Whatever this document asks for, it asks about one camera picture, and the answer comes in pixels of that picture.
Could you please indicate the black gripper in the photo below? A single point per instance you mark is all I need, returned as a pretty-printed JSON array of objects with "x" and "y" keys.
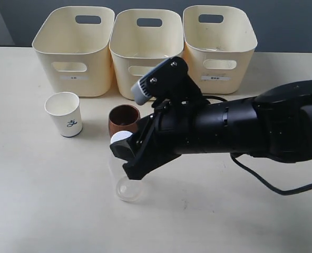
[{"x": 159, "y": 138}]

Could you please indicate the clear plastic bottle white cap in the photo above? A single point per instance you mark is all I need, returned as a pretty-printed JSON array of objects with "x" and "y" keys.
[{"x": 126, "y": 189}]

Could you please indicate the brown wooden cup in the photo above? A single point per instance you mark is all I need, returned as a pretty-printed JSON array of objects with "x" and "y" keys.
[{"x": 123, "y": 118}]

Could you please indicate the white paper cup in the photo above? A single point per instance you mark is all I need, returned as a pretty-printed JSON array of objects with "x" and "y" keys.
[{"x": 64, "y": 110}]

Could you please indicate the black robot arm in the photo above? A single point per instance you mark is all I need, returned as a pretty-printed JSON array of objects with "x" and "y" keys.
[{"x": 276, "y": 125}]

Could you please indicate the middle cream plastic bin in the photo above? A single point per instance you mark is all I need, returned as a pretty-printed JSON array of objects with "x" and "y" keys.
[{"x": 140, "y": 40}]

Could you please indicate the cream plastic bin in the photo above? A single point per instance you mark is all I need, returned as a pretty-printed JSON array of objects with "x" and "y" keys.
[
  {"x": 140, "y": 40},
  {"x": 73, "y": 48},
  {"x": 219, "y": 42}
]

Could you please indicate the left cream plastic bin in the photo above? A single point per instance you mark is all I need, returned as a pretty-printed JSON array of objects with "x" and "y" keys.
[{"x": 73, "y": 48}]

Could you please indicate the right cream plastic bin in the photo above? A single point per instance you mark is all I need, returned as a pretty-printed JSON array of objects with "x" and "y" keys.
[{"x": 219, "y": 42}]

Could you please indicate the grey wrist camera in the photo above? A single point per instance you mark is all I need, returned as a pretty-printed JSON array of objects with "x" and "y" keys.
[{"x": 169, "y": 80}]

